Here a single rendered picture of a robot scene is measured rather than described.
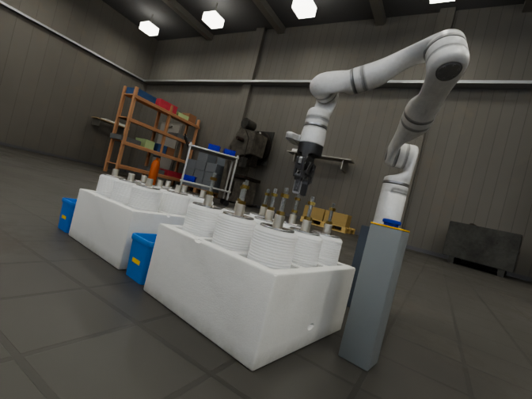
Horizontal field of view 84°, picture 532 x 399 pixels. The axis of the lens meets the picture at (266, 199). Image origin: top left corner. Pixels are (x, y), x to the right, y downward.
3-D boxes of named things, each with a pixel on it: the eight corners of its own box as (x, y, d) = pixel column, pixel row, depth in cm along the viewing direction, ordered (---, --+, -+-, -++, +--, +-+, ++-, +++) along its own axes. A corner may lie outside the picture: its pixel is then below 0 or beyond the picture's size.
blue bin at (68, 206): (126, 230, 142) (132, 206, 142) (138, 237, 136) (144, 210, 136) (54, 226, 118) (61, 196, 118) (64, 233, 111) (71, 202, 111)
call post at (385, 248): (349, 347, 73) (379, 225, 73) (378, 362, 69) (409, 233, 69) (337, 355, 68) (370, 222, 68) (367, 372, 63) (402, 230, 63)
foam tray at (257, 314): (242, 280, 108) (254, 232, 108) (340, 329, 84) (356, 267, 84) (142, 290, 77) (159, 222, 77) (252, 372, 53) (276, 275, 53)
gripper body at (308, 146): (321, 140, 84) (313, 172, 84) (326, 148, 92) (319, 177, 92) (295, 137, 87) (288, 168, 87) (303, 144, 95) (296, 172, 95)
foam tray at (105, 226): (158, 238, 142) (168, 202, 142) (214, 265, 119) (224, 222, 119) (67, 234, 111) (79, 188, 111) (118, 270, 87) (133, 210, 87)
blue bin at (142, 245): (200, 268, 109) (208, 237, 109) (221, 279, 103) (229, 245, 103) (120, 272, 86) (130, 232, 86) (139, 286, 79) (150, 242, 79)
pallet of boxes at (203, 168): (226, 199, 893) (236, 161, 893) (209, 196, 824) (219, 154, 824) (198, 191, 954) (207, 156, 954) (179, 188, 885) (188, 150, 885)
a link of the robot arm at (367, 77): (351, 55, 84) (351, 77, 80) (465, 17, 71) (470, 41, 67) (359, 80, 91) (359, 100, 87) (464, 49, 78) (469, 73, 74)
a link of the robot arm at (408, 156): (416, 149, 114) (405, 192, 114) (390, 144, 116) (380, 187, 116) (423, 143, 105) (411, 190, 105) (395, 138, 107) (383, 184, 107)
